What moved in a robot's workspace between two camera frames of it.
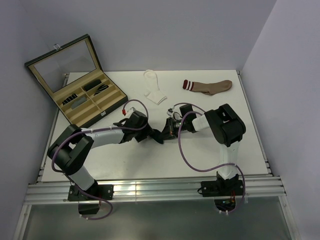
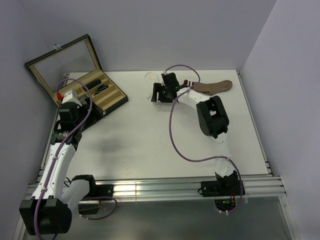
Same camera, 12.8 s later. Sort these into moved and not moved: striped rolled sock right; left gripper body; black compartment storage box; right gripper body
Moved: right gripper body; left gripper body
Not moved: striped rolled sock right; black compartment storage box
